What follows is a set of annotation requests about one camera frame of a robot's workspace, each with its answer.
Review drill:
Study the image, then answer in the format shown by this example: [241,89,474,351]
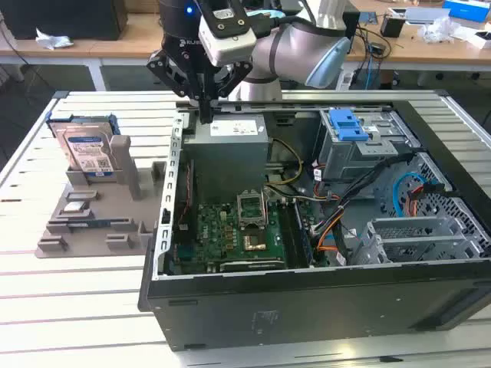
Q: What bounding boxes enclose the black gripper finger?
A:
[206,60,254,124]
[145,48,208,124]

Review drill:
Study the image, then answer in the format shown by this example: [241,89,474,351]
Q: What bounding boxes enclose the hard disk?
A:
[45,113,122,179]

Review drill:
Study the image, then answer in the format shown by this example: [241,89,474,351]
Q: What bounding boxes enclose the silver disk bay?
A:
[351,216,491,265]

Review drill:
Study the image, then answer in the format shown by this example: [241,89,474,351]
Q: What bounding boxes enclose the grey power supply unit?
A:
[190,113,272,202]

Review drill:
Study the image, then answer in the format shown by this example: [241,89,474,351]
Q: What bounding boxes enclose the large black computer tower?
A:
[0,0,128,41]

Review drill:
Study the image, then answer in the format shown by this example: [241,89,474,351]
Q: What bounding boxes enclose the crumpled white paper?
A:
[35,27,74,51]

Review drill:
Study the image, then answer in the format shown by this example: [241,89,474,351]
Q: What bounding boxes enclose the blue plastic drive latch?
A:
[328,110,370,143]

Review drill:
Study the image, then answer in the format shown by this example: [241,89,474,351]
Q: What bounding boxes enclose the black upright desktop box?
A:
[342,10,361,54]

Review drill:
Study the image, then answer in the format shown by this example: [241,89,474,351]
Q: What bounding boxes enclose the metal CPU socket cover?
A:
[236,189,269,231]

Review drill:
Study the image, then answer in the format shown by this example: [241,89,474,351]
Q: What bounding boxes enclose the grey parts rack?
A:
[35,134,168,258]

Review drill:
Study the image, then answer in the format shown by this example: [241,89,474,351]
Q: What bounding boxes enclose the grey optical drive cage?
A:
[318,109,421,181]

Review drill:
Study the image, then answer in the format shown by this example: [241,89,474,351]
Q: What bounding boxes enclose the green motherboard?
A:
[172,199,327,275]

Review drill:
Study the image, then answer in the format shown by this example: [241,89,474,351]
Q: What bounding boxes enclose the blue RAM stick on rack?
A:
[67,218,130,228]

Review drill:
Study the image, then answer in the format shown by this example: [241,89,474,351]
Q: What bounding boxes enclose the gold CPU socket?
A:
[241,229,269,254]

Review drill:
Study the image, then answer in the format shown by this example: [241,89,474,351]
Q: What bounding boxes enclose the installed RAM stick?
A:
[293,201,316,268]

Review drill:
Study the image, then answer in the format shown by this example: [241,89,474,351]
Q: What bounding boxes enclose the black graphics card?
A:
[220,259,287,274]

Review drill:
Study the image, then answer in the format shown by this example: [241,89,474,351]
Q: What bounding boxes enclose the grey flat tray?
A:
[387,6,450,26]

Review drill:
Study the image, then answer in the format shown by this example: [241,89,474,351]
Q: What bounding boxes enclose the crumpled clear plastic wrap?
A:
[417,17,461,43]

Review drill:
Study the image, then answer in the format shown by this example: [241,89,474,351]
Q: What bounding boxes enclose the blue cardboard box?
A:
[443,0,491,22]

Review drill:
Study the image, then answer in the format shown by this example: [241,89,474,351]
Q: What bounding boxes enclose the black open PC case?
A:
[137,90,491,353]

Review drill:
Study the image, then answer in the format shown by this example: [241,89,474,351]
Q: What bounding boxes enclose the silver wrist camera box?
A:
[198,17,257,67]

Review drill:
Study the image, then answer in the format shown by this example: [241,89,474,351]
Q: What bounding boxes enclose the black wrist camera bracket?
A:
[197,0,249,39]

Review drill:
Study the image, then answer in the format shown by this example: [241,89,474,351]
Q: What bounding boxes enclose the yellow black wire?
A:
[264,137,304,189]

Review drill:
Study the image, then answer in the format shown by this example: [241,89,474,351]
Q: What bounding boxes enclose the thin red wire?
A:
[179,164,192,227]

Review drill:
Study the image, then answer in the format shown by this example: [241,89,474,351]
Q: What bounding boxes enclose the blue hanging cable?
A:
[366,41,376,89]

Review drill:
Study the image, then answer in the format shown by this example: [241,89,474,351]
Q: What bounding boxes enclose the black wire bundle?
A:
[333,153,417,265]

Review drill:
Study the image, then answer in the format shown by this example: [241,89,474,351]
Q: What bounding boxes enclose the orange wire bundle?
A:
[313,179,346,254]

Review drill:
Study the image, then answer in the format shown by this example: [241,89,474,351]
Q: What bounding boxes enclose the blue data wire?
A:
[393,170,438,219]

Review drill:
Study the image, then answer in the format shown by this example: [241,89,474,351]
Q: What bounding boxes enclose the orange red power wire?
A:
[408,179,446,219]

